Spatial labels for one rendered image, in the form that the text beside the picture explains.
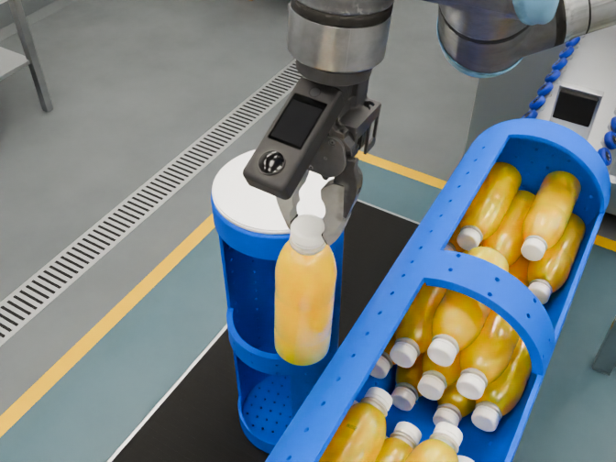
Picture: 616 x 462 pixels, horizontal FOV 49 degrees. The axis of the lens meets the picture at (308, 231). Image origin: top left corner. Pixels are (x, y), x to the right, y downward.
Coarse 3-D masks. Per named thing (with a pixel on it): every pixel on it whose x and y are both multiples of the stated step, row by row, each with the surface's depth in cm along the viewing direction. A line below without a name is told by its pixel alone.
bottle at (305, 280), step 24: (288, 264) 75; (312, 264) 75; (288, 288) 77; (312, 288) 76; (288, 312) 79; (312, 312) 79; (288, 336) 82; (312, 336) 82; (288, 360) 86; (312, 360) 85
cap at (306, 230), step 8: (304, 216) 75; (312, 216) 75; (296, 224) 74; (304, 224) 74; (312, 224) 74; (320, 224) 74; (296, 232) 73; (304, 232) 73; (312, 232) 73; (320, 232) 73; (296, 240) 74; (304, 240) 73; (312, 240) 73; (320, 240) 74; (304, 248) 74; (312, 248) 74
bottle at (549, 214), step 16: (560, 176) 128; (544, 192) 125; (560, 192) 125; (576, 192) 127; (544, 208) 122; (560, 208) 122; (528, 224) 121; (544, 224) 119; (560, 224) 120; (544, 240) 118
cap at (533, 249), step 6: (528, 240) 119; (534, 240) 118; (540, 240) 118; (522, 246) 119; (528, 246) 118; (534, 246) 117; (540, 246) 117; (522, 252) 119; (528, 252) 119; (534, 252) 118; (540, 252) 117; (528, 258) 120; (534, 258) 119; (540, 258) 118
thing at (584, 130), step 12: (564, 84) 163; (576, 84) 163; (564, 96) 162; (576, 96) 161; (588, 96) 160; (600, 96) 160; (564, 108) 164; (576, 108) 163; (588, 108) 161; (552, 120) 169; (564, 120) 166; (576, 120) 165; (588, 120) 163; (576, 132) 168; (588, 132) 166
